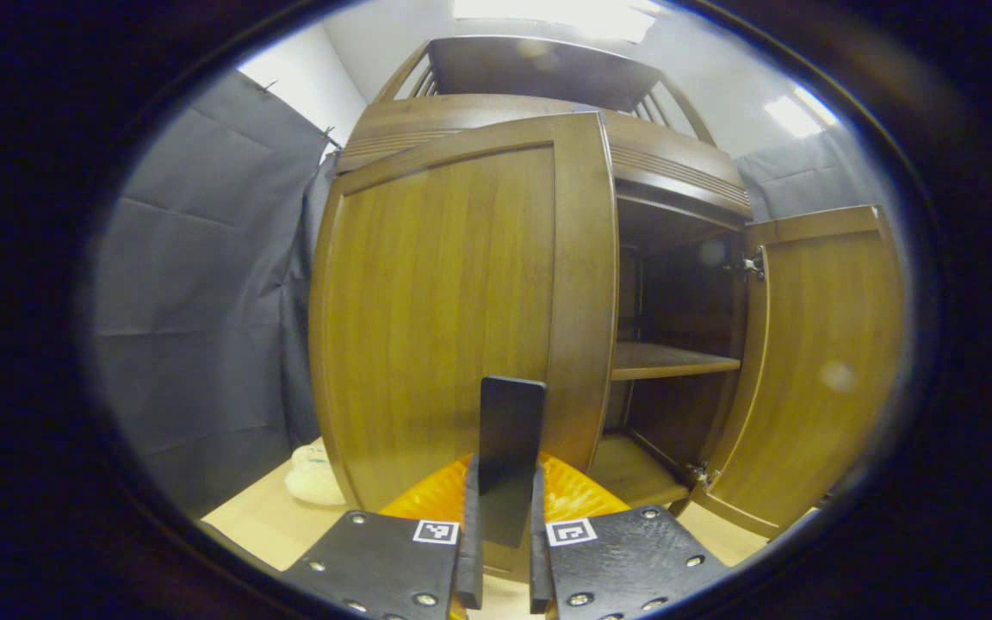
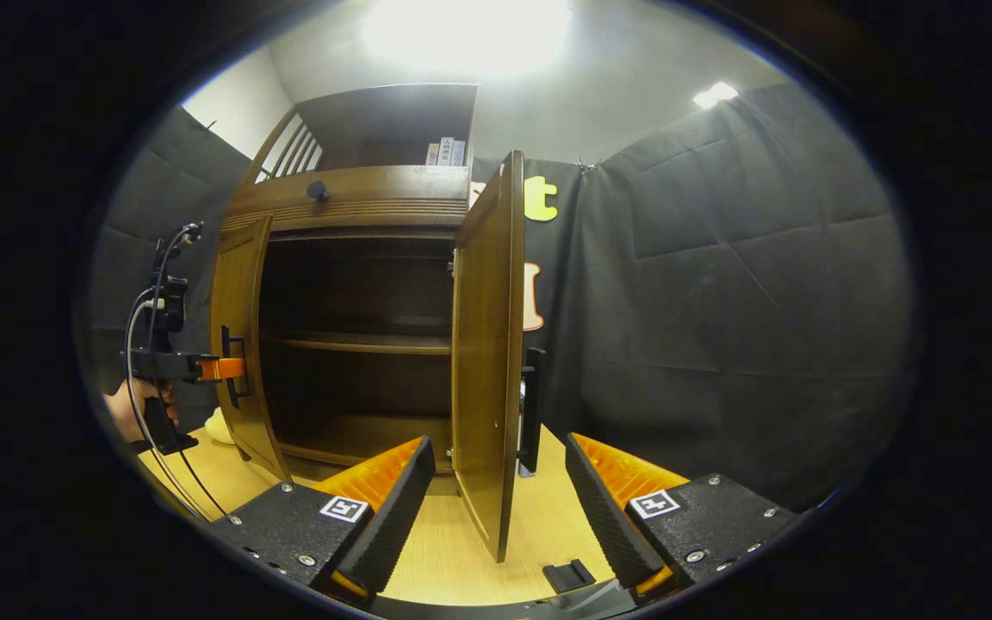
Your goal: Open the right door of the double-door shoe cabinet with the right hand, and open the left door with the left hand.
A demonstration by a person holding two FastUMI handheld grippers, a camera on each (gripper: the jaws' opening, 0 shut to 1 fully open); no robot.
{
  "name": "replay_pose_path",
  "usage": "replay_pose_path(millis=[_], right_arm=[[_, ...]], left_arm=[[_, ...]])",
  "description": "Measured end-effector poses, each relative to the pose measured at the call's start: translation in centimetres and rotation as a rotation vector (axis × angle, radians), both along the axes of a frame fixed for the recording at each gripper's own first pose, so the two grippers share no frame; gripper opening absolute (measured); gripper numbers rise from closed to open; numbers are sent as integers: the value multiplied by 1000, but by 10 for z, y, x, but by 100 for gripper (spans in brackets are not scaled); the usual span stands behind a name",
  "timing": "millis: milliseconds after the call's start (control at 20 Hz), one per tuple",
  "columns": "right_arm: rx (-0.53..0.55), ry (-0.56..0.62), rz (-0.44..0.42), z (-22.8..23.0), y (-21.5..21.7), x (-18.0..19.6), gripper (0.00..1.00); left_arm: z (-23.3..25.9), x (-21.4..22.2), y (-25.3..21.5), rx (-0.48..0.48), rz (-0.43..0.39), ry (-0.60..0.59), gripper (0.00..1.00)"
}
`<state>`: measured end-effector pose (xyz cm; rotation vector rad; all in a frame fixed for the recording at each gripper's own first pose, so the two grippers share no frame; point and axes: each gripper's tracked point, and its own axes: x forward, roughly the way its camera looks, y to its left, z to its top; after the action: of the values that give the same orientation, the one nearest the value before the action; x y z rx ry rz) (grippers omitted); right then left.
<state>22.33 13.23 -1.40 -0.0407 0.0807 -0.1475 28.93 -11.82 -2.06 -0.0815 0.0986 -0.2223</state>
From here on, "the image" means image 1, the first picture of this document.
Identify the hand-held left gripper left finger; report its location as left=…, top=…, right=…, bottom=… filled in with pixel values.
left=281, top=455, right=484, bottom=620

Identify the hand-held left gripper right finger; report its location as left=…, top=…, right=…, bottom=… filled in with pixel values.
left=530, top=452, right=729, bottom=620

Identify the black door handle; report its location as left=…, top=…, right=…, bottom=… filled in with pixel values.
left=477, top=376, right=549, bottom=549

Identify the wooden shoe cabinet door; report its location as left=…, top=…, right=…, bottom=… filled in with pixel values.
left=308, top=112, right=620, bottom=585
left=690, top=204, right=906, bottom=541

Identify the white crumpled bag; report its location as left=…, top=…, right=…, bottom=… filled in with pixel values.
left=284, top=437, right=348, bottom=507

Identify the wooden inner shelf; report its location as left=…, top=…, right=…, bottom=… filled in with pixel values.
left=611, top=342, right=742, bottom=381

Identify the ceiling light panel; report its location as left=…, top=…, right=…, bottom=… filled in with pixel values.
left=453, top=0, right=660, bottom=42
left=763, top=86, right=841, bottom=139

